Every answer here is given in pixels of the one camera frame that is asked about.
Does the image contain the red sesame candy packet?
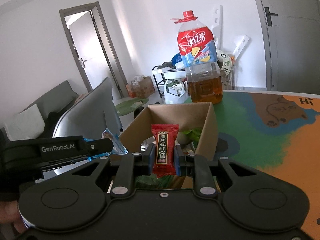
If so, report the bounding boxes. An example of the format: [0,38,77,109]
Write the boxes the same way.
[151,124,179,178]

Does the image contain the blue snack wrapper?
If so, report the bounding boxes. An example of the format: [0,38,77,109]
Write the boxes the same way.
[87,128,128,161]

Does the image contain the green candy packet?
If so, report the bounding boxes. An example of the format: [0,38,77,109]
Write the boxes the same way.
[177,127,202,148]

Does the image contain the person left hand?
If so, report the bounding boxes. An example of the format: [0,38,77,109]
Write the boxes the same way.
[0,201,27,233]

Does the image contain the white pillow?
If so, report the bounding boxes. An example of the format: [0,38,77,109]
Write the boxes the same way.
[4,105,45,141]

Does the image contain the open cardboard box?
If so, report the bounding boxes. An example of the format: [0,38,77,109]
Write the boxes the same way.
[119,101,219,190]

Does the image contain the green floor rug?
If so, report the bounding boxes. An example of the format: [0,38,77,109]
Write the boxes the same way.
[115,98,149,116]

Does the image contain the grey sofa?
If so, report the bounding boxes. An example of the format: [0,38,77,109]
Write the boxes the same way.
[7,80,79,139]

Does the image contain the grey chair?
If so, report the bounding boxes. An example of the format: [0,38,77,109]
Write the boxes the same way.
[53,77,123,140]

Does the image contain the white plastic bag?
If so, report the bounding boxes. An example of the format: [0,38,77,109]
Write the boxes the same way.
[164,79,189,104]

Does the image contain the brown box on floor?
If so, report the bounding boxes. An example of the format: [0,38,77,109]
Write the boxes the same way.
[126,75,155,99]

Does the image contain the black shoe rack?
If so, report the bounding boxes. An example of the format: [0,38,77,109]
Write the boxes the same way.
[152,66,185,98]

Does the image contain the colourful cartoon table mat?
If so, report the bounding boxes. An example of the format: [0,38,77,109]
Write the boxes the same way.
[184,90,320,238]

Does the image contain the blue bag on rack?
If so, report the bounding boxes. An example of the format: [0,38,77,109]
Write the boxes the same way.
[171,53,182,66]

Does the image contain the panda pattern cushion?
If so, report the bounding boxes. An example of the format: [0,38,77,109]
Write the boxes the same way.
[216,49,233,76]

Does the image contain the large iced tea bottle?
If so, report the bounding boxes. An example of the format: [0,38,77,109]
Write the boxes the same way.
[174,10,223,104]

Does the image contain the white foam board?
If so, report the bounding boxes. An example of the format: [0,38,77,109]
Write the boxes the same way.
[212,5,250,60]

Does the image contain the grey door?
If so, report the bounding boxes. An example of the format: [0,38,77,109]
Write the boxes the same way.
[59,2,129,99]
[255,0,319,94]

